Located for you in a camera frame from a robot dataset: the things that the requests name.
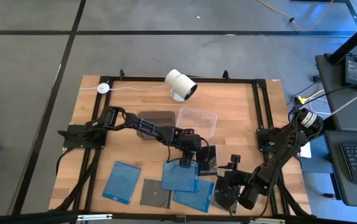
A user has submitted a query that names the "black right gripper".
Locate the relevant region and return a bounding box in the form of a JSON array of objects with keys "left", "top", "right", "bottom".
[{"left": 215, "top": 154, "right": 256, "bottom": 203}]

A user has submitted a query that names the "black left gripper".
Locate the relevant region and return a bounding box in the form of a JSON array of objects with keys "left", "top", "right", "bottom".
[{"left": 174, "top": 127, "right": 202, "bottom": 169}]

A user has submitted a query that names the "blue plastic case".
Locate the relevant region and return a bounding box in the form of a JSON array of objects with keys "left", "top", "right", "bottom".
[
  {"left": 101, "top": 160, "right": 142, "bottom": 205},
  {"left": 161, "top": 160, "right": 200, "bottom": 193},
  {"left": 172, "top": 177, "right": 216, "bottom": 214}
]

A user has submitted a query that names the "clear jewel case black tray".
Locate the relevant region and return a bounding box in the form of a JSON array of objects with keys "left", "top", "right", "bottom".
[
  {"left": 196, "top": 144, "right": 219, "bottom": 177},
  {"left": 139, "top": 177, "right": 173, "bottom": 210},
  {"left": 210, "top": 183, "right": 239, "bottom": 215}
]

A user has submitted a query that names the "clear plastic bin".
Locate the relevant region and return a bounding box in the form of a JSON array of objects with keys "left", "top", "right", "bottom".
[{"left": 175, "top": 105, "right": 218, "bottom": 140}]

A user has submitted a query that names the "smoky grey plastic bin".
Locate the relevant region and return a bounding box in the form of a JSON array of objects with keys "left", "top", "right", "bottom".
[{"left": 136, "top": 110, "right": 177, "bottom": 141}]

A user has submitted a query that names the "white paper sheet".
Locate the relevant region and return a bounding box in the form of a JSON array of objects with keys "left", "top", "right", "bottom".
[{"left": 299, "top": 141, "right": 313, "bottom": 159}]

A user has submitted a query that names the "dark grey side desk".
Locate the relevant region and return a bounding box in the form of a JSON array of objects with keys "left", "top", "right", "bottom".
[
  {"left": 314, "top": 53, "right": 357, "bottom": 133},
  {"left": 323, "top": 129, "right": 357, "bottom": 208}
]

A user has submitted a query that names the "white round puck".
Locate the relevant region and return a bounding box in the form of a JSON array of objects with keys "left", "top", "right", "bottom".
[{"left": 96, "top": 83, "right": 111, "bottom": 94}]

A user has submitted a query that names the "black power adapter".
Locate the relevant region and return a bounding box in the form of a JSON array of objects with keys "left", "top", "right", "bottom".
[{"left": 341, "top": 55, "right": 357, "bottom": 88}]

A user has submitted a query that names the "black metal pole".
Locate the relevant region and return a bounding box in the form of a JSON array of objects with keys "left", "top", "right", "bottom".
[{"left": 327, "top": 14, "right": 357, "bottom": 65}]

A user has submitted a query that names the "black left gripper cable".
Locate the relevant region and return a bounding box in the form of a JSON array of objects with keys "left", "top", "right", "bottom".
[{"left": 162, "top": 130, "right": 211, "bottom": 164}]

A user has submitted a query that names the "silver metal bracket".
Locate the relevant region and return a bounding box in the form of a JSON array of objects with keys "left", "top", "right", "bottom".
[
  {"left": 249, "top": 217, "right": 285, "bottom": 224},
  {"left": 76, "top": 213, "right": 113, "bottom": 222}
]

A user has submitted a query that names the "black aluminium table frame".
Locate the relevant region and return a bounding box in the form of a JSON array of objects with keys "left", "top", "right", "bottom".
[{"left": 53, "top": 68, "right": 312, "bottom": 218}]

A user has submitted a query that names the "white looped cable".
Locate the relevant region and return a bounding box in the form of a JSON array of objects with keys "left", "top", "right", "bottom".
[{"left": 308, "top": 97, "right": 333, "bottom": 115}]

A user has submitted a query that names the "black power cable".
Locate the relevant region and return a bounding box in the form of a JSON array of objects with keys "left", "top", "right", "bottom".
[{"left": 285, "top": 54, "right": 357, "bottom": 106}]

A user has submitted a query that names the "light grey cable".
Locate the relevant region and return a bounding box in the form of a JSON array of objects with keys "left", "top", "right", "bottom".
[{"left": 321, "top": 83, "right": 357, "bottom": 121}]

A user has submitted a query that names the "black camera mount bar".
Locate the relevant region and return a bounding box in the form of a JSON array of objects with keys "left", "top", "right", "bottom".
[{"left": 0, "top": 210, "right": 357, "bottom": 224}]

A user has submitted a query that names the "yellow cable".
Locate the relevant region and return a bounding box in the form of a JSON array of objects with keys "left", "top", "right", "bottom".
[{"left": 257, "top": 0, "right": 335, "bottom": 32}]

